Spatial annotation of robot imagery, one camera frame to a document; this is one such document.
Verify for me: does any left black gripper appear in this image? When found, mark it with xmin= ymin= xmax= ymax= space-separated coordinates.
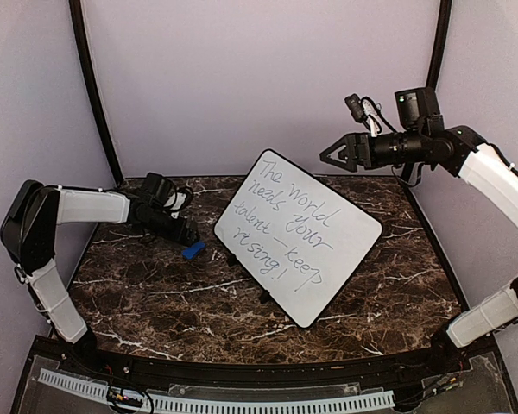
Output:
xmin=140 ymin=208 xmax=199 ymax=248

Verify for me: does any blue whiteboard eraser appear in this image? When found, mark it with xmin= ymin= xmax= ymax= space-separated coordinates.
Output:
xmin=182 ymin=241 xmax=206 ymax=260

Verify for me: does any white whiteboard black frame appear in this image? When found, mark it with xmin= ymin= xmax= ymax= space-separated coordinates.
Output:
xmin=213 ymin=149 xmax=382 ymax=329

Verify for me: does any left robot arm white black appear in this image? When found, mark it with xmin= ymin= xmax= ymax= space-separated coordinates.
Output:
xmin=0 ymin=172 xmax=199 ymax=344

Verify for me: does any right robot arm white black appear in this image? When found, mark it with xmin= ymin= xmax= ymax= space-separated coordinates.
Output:
xmin=319 ymin=86 xmax=518 ymax=374

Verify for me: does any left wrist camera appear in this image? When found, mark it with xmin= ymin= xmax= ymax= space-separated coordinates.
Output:
xmin=164 ymin=187 xmax=193 ymax=212

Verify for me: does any right black frame post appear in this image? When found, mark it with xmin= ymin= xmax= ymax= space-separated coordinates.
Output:
xmin=399 ymin=0 xmax=453 ymax=180

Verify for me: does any black frame post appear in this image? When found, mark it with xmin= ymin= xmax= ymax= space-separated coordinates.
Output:
xmin=399 ymin=0 xmax=453 ymax=180
xmin=67 ymin=0 xmax=124 ymax=186

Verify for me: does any black curved front rail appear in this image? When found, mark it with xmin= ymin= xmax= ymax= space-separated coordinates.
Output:
xmin=34 ymin=337 xmax=471 ymax=389

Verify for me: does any white slotted cable duct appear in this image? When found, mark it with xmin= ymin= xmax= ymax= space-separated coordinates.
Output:
xmin=37 ymin=368 xmax=395 ymax=413

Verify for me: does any left black frame post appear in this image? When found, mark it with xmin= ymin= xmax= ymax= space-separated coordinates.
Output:
xmin=67 ymin=0 xmax=124 ymax=186

